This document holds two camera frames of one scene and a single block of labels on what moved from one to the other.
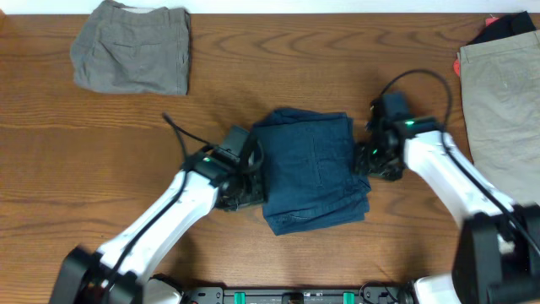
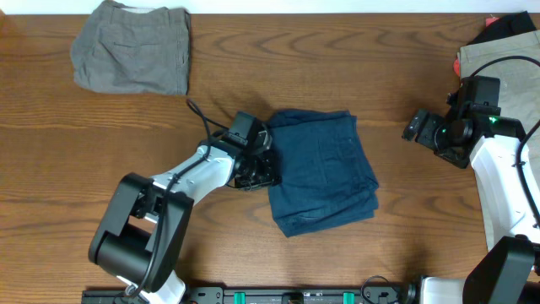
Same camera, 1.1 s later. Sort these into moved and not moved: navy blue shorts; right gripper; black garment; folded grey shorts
Moved: right gripper
Not moved: folded grey shorts; black garment; navy blue shorts
